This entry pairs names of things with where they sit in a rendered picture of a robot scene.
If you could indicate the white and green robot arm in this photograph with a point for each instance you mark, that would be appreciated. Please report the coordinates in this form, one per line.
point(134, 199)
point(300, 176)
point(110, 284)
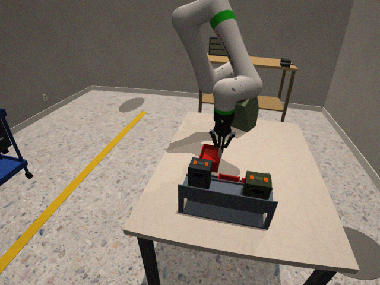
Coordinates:
point(236, 80)

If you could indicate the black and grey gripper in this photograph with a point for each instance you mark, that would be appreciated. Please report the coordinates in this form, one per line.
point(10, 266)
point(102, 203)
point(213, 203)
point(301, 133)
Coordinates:
point(223, 133)

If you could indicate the dark grey metal shelf rack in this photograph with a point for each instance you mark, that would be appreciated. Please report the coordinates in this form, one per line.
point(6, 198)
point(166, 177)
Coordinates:
point(247, 211)

